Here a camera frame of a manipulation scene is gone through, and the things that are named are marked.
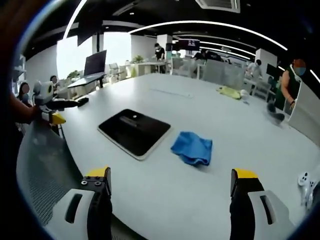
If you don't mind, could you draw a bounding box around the white handheld controller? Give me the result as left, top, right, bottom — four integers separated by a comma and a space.
297, 170, 319, 206

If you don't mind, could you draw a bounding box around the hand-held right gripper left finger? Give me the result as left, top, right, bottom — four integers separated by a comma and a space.
44, 165, 113, 240

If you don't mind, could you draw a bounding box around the yellow cloth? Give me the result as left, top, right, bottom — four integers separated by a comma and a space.
215, 85, 242, 100

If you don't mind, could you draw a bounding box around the white panel board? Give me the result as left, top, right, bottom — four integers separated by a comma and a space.
286, 79, 320, 132

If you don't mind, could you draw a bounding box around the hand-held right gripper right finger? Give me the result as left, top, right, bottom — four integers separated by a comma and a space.
229, 167, 296, 240

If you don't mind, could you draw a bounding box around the black mirror with white frame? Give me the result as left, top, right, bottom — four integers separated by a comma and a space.
97, 108, 172, 161

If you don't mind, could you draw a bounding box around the wall display screen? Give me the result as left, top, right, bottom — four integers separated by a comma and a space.
178, 38, 201, 51

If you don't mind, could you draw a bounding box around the grey monitor stand desk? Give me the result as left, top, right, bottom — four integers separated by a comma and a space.
67, 73, 108, 89

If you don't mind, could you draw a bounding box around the ceiling air vent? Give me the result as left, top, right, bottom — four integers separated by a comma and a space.
194, 0, 241, 14

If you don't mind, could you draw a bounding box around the dark monitor screen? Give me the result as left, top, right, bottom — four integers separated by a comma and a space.
83, 49, 108, 77

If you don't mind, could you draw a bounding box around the grey mesh office chair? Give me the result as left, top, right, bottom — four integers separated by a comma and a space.
15, 119, 84, 227

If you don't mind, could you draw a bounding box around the blue cleaning cloth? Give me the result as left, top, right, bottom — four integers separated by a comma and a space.
170, 131, 214, 167

